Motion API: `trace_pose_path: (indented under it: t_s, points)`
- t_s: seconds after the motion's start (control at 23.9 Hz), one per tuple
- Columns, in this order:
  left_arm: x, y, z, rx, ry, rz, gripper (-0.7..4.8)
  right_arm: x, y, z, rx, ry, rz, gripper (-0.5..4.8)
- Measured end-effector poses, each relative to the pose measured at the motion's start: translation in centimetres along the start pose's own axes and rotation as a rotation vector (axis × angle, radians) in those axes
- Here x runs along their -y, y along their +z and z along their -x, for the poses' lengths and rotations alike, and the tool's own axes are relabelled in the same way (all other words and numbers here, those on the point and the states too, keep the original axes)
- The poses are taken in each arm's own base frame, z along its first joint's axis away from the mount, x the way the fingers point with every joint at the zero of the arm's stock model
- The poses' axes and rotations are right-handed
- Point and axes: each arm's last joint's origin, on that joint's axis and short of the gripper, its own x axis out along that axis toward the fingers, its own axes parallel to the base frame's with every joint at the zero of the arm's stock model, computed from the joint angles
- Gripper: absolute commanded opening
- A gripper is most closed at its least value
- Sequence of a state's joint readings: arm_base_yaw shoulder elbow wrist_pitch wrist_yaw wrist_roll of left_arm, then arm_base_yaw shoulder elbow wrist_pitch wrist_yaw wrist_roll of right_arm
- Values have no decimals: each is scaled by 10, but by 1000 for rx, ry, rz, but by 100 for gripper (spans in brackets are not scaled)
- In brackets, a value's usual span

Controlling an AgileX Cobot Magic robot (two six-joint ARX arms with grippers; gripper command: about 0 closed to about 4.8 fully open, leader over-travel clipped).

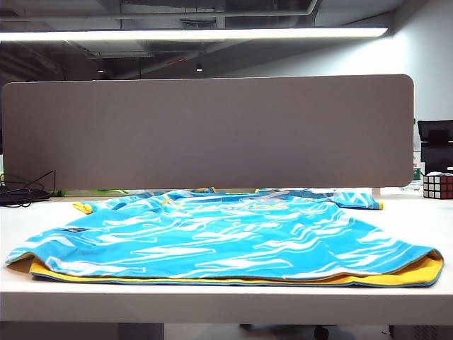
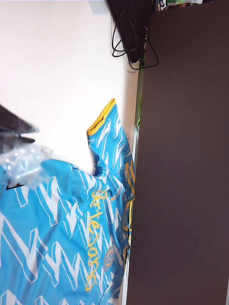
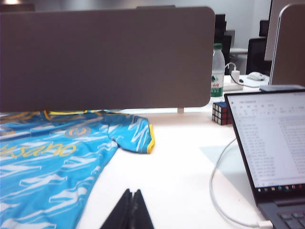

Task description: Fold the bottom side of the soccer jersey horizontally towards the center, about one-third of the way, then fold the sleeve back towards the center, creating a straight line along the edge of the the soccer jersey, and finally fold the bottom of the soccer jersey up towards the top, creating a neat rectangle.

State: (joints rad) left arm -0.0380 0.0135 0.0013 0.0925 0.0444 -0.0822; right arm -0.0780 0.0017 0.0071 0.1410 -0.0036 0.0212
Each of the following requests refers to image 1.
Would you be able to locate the blue white soccer jersey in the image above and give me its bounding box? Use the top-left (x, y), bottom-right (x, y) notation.
top-left (4, 186), bottom-right (445, 288)

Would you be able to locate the grey-brown fabric desk divider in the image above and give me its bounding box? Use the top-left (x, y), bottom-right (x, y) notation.
top-left (1, 73), bottom-right (415, 190)

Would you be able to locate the long ceiling light strip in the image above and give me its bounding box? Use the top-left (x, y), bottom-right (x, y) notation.
top-left (0, 27), bottom-right (390, 43)

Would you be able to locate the green item behind divider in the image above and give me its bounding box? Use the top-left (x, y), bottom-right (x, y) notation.
top-left (52, 188), bottom-right (125, 198)

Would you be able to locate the clear bottle with green label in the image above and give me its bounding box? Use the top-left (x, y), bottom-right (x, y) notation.
top-left (411, 136), bottom-right (425, 192)

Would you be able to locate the black office chair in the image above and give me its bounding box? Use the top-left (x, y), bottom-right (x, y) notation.
top-left (417, 119), bottom-right (453, 174)

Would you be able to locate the Rubik's cube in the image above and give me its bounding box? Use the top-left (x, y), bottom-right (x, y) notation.
top-left (423, 172), bottom-right (453, 201)

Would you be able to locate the black cable bundle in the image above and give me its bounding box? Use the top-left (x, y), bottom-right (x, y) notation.
top-left (0, 170), bottom-right (56, 209)

